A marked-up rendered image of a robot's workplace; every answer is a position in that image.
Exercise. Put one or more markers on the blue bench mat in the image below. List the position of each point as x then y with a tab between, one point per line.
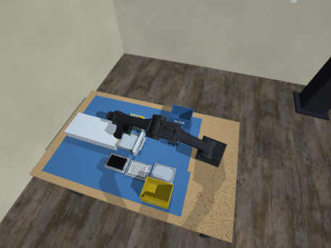
83	162

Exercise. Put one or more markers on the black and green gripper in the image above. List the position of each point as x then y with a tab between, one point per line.
129	130

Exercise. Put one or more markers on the yellow open bin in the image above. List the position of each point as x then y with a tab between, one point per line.
156	192

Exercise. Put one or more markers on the blue open-top box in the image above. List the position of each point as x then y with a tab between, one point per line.
184	113

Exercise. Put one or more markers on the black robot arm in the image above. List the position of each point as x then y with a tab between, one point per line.
158	127

